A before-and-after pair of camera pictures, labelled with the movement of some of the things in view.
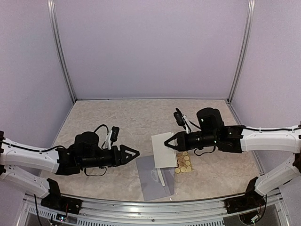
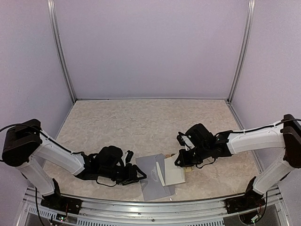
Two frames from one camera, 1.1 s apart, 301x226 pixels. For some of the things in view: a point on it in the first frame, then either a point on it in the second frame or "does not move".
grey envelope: [151, 184] does not move
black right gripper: [182, 144] to [185, 161]
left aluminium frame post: [52, 16] does not move
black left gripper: [121, 161] to [131, 174]
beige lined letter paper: [165, 156] to [173, 174]
